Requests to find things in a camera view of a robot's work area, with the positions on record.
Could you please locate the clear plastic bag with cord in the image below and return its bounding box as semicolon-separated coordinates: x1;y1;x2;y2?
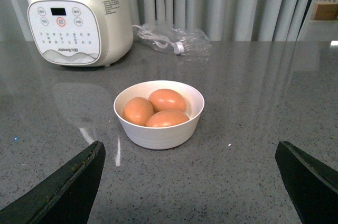
133;21;213;57

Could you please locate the brown egg in bowl front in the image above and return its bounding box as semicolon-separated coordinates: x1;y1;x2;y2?
145;109;190;128

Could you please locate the white bowl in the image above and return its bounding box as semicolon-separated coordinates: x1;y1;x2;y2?
114;80;205;150

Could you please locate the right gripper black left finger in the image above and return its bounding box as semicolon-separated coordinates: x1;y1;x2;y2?
1;141;106;223

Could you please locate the brown egg in bowl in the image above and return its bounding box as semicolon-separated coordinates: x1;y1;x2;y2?
148;88;186;112
145;109;190;128
122;97;154;126

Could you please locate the brown egg in bowl left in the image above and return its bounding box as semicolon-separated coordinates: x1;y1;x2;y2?
122;97;154;126

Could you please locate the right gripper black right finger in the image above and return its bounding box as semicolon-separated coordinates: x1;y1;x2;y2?
275;141;337;223

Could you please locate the brown egg in bowl back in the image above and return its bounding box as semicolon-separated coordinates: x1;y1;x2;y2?
148;88;186;112

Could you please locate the cardboard box on shelf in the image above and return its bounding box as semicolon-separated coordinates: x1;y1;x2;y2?
311;1;337;21

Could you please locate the white Joyoung cooker appliance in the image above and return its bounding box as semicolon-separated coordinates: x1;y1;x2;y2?
27;0;133;67

